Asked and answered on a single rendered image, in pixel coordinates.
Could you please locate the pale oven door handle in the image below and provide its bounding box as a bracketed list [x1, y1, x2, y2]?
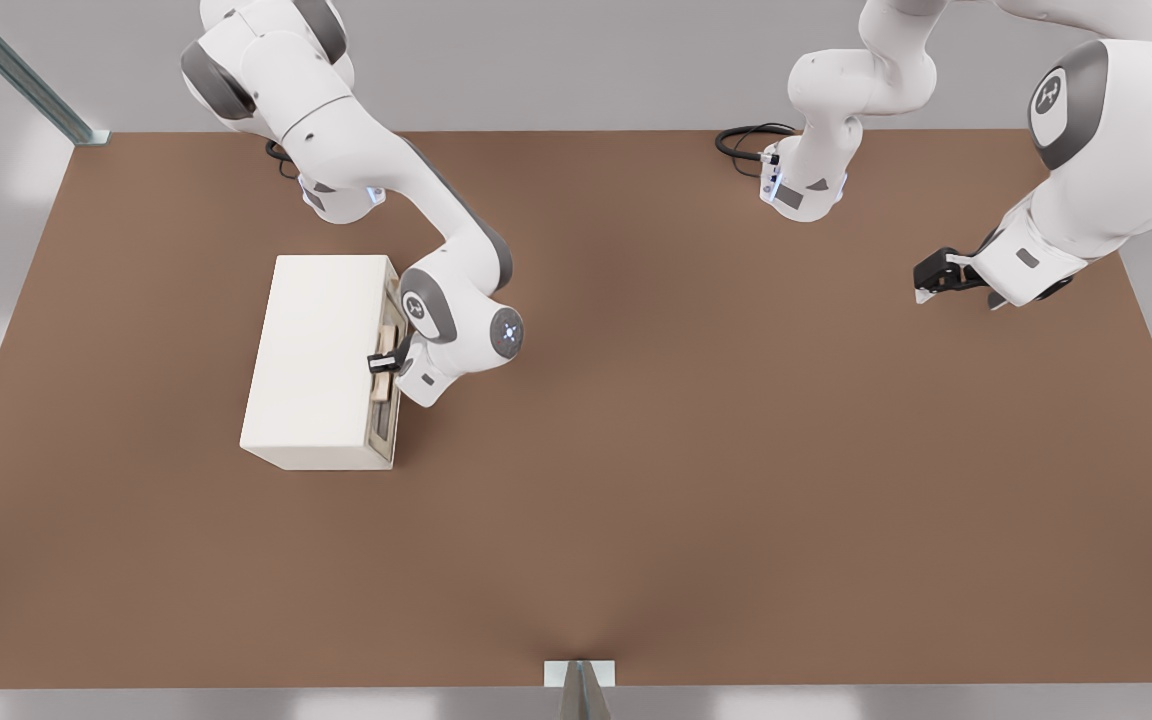
[372, 323, 399, 404]

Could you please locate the silver frame post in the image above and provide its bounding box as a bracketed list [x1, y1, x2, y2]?
[544, 659, 616, 720]
[0, 0, 111, 147]

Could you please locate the white oven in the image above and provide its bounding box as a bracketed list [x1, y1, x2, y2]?
[240, 254, 405, 471]

